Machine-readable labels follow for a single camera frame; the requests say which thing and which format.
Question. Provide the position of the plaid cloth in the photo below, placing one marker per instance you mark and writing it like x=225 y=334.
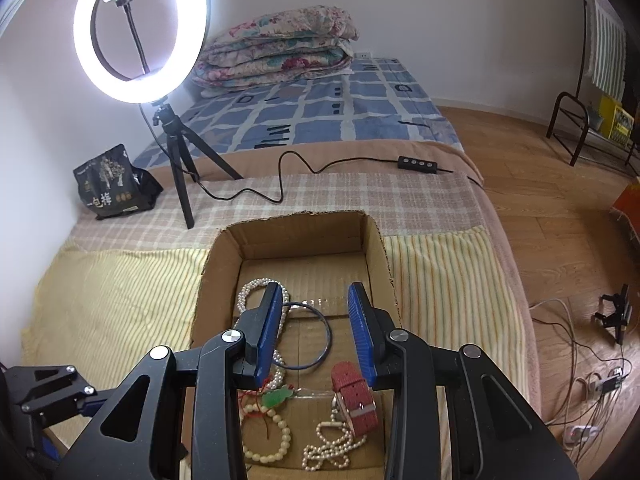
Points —
x=400 y=205

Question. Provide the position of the white wall socket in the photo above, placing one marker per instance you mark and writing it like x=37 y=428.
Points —
x=363 y=55

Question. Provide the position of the white power strip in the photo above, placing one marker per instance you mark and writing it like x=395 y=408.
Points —
x=582 y=434

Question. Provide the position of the folded floral quilt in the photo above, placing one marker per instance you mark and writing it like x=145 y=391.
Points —
x=275 y=45

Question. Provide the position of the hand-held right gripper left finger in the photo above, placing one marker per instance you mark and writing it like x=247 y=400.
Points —
x=267 y=332

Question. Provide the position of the black tripod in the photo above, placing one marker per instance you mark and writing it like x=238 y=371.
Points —
x=172 y=135

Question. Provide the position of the black clothes rack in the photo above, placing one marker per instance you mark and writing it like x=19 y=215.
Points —
x=582 y=50

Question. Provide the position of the charger adapter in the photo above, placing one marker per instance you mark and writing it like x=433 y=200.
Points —
x=607 y=384

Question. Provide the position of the striped towel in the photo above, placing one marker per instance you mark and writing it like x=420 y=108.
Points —
x=607 y=45

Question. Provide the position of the black clamp mount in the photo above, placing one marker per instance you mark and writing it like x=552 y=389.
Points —
x=612 y=315

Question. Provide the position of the cardboard box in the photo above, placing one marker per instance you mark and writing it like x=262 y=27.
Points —
x=300 y=235

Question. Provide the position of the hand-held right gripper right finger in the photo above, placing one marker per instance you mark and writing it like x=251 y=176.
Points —
x=364 y=332

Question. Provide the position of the orange cloth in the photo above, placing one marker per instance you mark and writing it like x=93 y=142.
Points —
x=631 y=205

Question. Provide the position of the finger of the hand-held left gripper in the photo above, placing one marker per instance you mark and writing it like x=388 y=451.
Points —
x=49 y=451
x=75 y=392

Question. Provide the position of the yellow box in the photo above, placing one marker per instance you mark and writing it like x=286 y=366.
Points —
x=617 y=120

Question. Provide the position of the black snack bag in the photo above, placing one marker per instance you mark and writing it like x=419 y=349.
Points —
x=107 y=180

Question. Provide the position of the blue checked bed sheet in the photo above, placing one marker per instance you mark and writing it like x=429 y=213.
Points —
x=325 y=110

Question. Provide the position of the black bangle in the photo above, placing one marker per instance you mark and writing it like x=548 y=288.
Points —
x=327 y=335

